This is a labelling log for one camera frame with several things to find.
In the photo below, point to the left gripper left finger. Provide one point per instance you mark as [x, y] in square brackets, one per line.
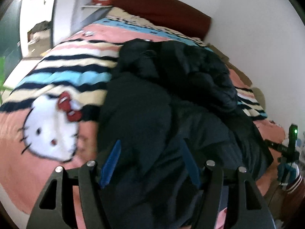
[55, 206]

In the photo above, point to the Hello Kitty pink blanket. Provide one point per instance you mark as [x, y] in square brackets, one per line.
[52, 116]

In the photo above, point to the dark red headboard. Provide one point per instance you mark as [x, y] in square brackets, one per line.
[172, 14]

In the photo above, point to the red shoe box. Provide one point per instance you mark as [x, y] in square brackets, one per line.
[102, 2]

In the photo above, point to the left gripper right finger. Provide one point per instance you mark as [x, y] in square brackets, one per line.
[235, 189]

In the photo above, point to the olive round cushion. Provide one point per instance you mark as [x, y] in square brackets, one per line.
[259, 97]

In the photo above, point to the green plastic stool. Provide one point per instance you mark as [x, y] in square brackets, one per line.
[2, 73]

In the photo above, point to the blue gloved hand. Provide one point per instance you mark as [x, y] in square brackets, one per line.
[287, 173]

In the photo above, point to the dark green door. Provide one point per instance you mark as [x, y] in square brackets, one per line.
[10, 37]

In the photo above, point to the brown cardboard beside bed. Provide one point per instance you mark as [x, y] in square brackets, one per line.
[244, 78]

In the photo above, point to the black hooded puffer jacket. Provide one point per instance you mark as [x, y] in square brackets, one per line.
[162, 94]

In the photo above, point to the maroon striped sleeve forearm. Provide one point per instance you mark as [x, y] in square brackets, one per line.
[294, 196]

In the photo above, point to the white bedside shelf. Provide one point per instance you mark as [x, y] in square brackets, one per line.
[95, 6]

